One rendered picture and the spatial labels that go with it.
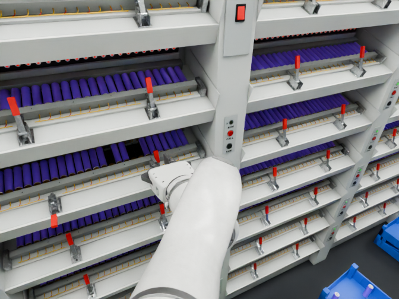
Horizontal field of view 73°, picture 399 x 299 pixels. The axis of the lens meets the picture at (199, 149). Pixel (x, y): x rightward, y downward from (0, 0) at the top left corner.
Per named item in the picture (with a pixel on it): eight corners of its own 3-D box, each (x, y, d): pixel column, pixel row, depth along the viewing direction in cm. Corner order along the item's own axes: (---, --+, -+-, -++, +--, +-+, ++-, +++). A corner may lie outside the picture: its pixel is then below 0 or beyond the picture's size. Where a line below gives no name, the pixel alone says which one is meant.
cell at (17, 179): (22, 169, 70) (24, 190, 67) (14, 171, 70) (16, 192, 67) (19, 165, 69) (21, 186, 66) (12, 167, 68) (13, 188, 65)
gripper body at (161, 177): (163, 215, 56) (149, 190, 65) (206, 201, 60) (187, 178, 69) (158, 185, 53) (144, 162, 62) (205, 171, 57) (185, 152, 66)
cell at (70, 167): (72, 156, 75) (76, 175, 72) (65, 158, 74) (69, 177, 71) (70, 153, 74) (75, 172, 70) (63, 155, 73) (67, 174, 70)
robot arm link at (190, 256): (161, 207, 21) (203, 146, 51) (104, 357, 25) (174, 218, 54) (266, 252, 21) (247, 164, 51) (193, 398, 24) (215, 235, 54)
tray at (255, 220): (336, 201, 130) (353, 187, 119) (228, 247, 109) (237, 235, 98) (311, 168, 141) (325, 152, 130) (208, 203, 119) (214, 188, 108)
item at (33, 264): (209, 221, 94) (217, 204, 84) (10, 294, 73) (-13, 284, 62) (187, 174, 105) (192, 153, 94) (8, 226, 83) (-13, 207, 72)
